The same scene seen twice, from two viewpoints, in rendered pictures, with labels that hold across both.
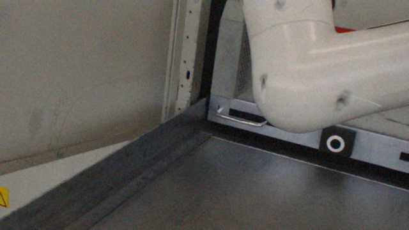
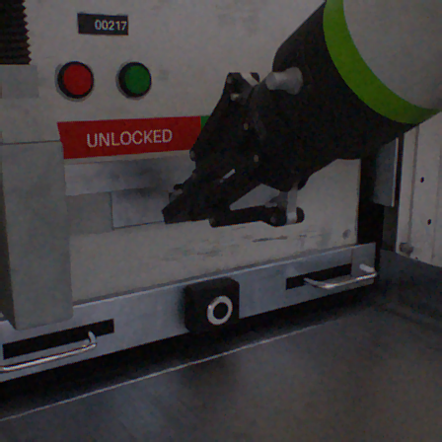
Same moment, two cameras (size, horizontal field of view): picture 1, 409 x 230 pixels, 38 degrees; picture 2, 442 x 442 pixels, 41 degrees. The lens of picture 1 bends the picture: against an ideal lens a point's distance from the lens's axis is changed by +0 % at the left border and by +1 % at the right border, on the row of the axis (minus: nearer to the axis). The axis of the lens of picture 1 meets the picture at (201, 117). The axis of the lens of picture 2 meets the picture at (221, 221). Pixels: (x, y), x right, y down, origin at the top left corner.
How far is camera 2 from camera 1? 0.72 m
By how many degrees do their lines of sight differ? 53
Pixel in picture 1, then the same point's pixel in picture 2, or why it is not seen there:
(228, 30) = (29, 169)
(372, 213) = (377, 379)
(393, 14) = not seen: hidden behind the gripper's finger
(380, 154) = (263, 295)
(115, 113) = not seen: outside the picture
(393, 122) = (263, 243)
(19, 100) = not seen: outside the picture
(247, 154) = (110, 411)
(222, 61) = (29, 244)
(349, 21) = (178, 104)
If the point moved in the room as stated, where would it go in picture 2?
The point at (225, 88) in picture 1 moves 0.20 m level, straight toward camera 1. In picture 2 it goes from (51, 302) to (267, 380)
